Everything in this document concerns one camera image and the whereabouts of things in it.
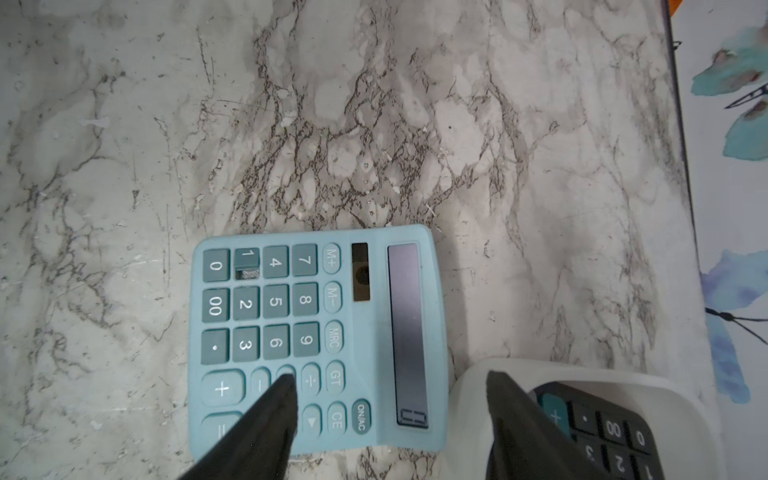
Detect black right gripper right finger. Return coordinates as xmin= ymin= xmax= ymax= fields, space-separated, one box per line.
xmin=486 ymin=371 xmax=609 ymax=479

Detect light blue calculator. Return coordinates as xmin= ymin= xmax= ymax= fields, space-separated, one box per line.
xmin=188 ymin=225 xmax=449 ymax=459

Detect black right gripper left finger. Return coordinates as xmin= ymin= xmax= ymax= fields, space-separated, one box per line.
xmin=182 ymin=375 xmax=298 ymax=480

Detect black calculator dark keys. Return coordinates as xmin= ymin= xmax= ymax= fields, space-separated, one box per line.
xmin=532 ymin=382 xmax=665 ymax=480

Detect white plastic storage box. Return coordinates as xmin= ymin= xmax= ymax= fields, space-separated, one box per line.
xmin=435 ymin=358 xmax=726 ymax=479

